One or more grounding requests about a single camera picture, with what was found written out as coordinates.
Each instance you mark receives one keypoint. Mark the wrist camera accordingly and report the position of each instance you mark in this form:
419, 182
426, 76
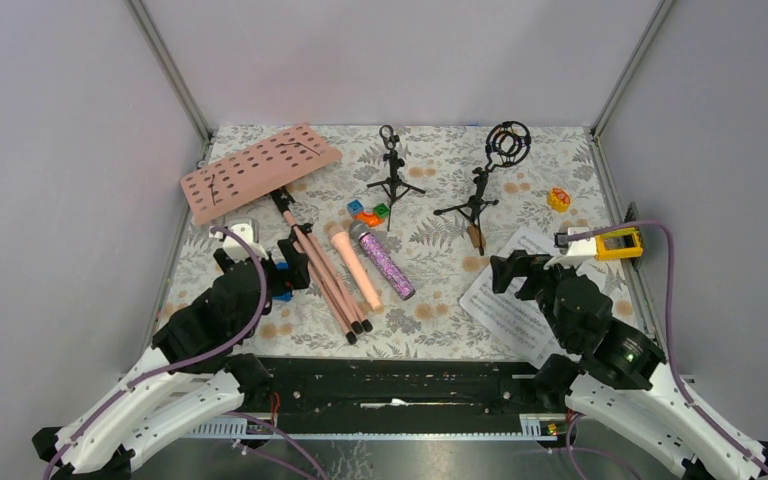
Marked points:
575, 246
247, 229

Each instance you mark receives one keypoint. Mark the dark green baseplate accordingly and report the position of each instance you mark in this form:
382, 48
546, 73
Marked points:
635, 240

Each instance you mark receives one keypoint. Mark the green toy brick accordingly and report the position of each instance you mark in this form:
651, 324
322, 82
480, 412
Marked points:
381, 211

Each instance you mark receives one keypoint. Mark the pink music stand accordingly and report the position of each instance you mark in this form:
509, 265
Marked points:
265, 169

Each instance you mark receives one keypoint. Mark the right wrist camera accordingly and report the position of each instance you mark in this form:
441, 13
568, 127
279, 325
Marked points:
575, 246

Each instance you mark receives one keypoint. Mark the yellow window frame brick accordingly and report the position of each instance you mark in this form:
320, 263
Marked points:
613, 245

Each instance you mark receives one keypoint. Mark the small black tripod stand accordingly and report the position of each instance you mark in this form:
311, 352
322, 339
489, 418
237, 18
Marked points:
394, 186

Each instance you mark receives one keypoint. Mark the grey slotted cable duct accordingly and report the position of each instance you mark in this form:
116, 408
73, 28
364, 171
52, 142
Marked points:
423, 426

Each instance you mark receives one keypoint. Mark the yellow flower toy block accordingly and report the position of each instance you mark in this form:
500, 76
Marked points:
558, 200

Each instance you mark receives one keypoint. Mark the orange curved toy piece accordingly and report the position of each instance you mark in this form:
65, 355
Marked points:
370, 219

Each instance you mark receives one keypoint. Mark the blue toy car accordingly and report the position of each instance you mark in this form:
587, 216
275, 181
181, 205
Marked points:
281, 289

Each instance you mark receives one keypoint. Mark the pink microphone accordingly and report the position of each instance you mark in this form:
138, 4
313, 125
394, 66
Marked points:
341, 242

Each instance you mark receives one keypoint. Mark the purple glitter microphone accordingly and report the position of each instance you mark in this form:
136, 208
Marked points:
380, 257

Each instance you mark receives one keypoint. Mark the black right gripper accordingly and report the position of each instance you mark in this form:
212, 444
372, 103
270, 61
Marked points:
520, 263

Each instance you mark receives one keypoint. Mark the floral patterned table mat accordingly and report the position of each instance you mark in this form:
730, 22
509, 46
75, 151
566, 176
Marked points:
435, 252

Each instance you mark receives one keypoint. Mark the black microphone tripod stand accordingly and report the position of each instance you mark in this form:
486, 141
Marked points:
507, 145

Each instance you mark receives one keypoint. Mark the small wooden block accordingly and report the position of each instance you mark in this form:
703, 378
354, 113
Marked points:
475, 236

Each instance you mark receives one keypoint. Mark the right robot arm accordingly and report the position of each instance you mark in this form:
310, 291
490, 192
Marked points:
611, 372

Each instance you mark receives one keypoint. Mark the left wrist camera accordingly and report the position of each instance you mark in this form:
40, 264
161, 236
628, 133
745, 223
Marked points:
247, 229

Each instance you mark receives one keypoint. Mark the light blue toy brick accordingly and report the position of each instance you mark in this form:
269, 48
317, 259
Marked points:
355, 208

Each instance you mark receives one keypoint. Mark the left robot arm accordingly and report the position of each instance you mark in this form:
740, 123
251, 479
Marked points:
188, 374

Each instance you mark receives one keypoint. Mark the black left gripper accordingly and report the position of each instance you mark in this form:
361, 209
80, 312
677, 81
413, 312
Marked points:
297, 276

